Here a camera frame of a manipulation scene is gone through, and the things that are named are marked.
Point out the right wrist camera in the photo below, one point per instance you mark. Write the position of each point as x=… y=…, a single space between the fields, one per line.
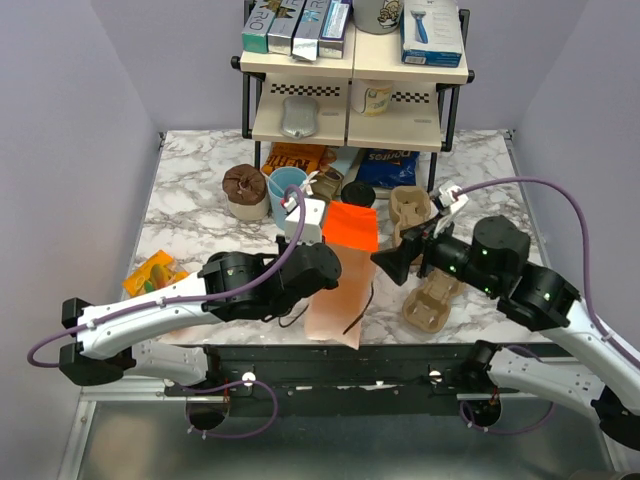
x=449 y=201

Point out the brown and white pouch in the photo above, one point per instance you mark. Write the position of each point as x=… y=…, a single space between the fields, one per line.
x=246 y=191

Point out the orange paper gift bag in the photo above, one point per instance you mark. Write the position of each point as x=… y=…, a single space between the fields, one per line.
x=352 y=233

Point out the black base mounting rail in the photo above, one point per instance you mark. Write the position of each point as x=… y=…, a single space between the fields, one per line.
x=327 y=380

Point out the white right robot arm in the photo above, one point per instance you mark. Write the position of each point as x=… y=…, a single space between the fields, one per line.
x=496 y=263

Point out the teal toothpaste box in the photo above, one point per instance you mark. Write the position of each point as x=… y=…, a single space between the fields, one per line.
x=257 y=26

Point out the brown cardboard cup carrier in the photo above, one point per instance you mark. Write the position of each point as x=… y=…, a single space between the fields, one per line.
x=409 y=206

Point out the orange snack bag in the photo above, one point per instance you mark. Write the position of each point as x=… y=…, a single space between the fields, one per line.
x=308 y=158

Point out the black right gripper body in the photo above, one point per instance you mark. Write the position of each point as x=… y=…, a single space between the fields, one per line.
x=443 y=250

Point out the silver blue toothpaste box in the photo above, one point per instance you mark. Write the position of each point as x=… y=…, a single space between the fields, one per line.
x=306 y=39

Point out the grey cartoon mug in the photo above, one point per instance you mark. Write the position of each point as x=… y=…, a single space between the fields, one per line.
x=377 y=16

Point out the white printed paper cup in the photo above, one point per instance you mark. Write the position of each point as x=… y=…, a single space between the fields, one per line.
x=370 y=97

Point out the light blue cup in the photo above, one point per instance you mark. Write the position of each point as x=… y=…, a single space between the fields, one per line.
x=277 y=183

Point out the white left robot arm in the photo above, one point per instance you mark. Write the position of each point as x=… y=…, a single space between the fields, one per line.
x=119 y=339

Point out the blue razor package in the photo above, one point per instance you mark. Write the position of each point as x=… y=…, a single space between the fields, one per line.
x=431 y=34

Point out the blue Doritos chip bag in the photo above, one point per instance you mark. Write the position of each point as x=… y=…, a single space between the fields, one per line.
x=388 y=169

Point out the orange snack packet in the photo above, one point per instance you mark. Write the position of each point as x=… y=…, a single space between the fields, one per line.
x=159 y=271

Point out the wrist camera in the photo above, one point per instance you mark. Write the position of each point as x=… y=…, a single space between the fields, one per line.
x=313 y=220
x=449 y=201

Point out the single brown cup carrier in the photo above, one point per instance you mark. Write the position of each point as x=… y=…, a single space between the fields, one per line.
x=428 y=307

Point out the black plastic cup lid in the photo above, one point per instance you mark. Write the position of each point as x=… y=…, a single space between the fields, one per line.
x=358 y=193

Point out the olive brown small package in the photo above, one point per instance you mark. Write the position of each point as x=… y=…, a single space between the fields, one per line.
x=327 y=184

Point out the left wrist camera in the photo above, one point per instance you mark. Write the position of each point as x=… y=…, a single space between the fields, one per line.
x=313 y=220

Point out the purple white toothpaste box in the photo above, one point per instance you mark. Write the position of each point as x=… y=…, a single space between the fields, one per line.
x=333 y=33

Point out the cream two-tier shelf rack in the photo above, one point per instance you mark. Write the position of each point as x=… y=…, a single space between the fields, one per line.
x=421 y=116

